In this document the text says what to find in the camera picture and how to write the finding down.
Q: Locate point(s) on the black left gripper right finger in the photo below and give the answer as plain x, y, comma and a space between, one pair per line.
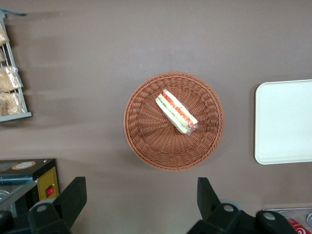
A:
207, 197

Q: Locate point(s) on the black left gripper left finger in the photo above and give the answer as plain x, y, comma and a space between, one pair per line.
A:
70, 195

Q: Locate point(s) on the plastic-wrapped sandwich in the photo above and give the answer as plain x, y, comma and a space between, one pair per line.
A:
175, 111

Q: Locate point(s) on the brown round wicker basket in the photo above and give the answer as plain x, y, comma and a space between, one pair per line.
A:
151, 146

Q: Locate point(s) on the tray of packaged snacks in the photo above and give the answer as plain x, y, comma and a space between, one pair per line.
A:
17, 116

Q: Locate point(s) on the beige plastic tray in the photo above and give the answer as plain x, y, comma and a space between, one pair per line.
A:
285, 122

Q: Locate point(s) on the black food warmer yellow panel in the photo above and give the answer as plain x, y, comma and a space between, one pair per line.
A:
48, 175

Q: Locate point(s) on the clear bag of rice snacks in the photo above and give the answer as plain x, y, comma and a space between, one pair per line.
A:
2, 35
8, 79
9, 103

